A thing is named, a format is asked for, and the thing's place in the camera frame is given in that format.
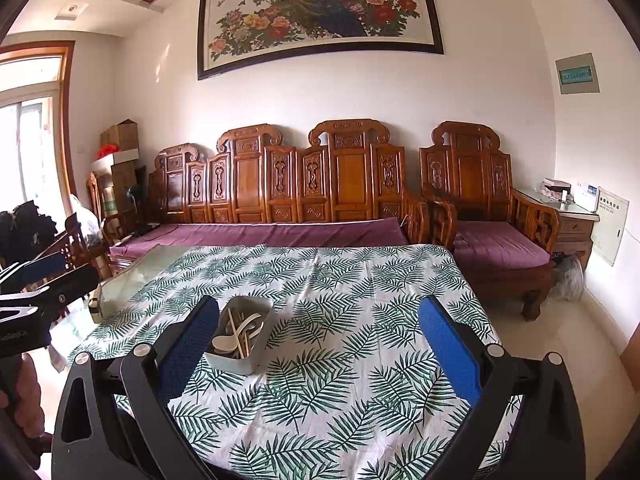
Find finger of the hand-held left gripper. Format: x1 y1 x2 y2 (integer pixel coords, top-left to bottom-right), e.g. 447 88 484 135
0 264 101 322
0 251 68 293

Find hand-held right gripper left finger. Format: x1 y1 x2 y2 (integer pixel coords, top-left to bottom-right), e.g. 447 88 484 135
50 296 221 480

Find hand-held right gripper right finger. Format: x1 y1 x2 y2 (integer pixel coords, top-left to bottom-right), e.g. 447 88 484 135
417 296 586 480

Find white soup spoon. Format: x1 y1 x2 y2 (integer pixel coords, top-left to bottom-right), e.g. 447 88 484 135
212 327 246 357

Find grey rectangular container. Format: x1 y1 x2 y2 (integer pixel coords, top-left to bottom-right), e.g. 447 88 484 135
202 296 275 376

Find small white spoon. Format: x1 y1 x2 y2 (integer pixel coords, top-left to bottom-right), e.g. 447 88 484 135
235 313 264 336

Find person's left hand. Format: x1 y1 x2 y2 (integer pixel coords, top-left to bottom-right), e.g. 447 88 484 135
15 356 44 438

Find dark wooden dining chair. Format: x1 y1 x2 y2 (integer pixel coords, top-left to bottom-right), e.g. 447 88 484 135
50 212 101 283

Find black clothing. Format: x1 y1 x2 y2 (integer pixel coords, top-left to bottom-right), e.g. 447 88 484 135
0 200 58 267

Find white plastic bag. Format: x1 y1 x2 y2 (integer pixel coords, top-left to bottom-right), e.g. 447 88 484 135
67 195 103 247

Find leaf print tablecloth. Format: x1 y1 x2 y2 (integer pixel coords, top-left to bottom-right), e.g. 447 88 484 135
67 242 523 480

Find dark stacked cartons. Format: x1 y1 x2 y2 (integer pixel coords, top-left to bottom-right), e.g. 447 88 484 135
95 165 147 221

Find wooden framed window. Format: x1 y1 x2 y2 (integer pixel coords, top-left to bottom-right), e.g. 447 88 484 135
0 41 76 261

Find purple armchair cushion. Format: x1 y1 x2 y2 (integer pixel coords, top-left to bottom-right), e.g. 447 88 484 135
452 220 552 268

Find white cardboard box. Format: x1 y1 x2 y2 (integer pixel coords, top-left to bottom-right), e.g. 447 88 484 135
91 149 141 169

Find purple sofa cushion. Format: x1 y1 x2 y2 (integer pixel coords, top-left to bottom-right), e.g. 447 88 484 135
110 219 410 261

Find feather duster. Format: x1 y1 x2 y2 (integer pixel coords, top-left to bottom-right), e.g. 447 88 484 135
550 255 586 302

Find brown cardboard box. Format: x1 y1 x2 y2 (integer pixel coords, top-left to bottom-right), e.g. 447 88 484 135
100 119 140 151

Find wooden side table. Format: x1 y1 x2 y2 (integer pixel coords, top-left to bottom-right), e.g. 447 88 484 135
515 187 601 271

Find carved wooden sofa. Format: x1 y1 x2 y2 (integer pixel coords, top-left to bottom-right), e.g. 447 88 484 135
102 119 431 273

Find carved wooden armchair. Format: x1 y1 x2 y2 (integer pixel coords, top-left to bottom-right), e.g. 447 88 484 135
419 121 561 322

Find white telephone device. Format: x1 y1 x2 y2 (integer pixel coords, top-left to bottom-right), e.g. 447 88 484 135
575 185 601 213

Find peacock flower painting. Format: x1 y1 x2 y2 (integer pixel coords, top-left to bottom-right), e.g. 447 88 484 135
196 0 445 81

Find lunch box with black strap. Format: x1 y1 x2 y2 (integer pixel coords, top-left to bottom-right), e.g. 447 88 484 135
89 282 104 323

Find white wall panel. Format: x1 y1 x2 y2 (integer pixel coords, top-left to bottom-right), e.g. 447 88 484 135
590 187 630 267

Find grey wall panel box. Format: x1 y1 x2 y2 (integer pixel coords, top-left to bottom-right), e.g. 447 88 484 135
555 53 601 95

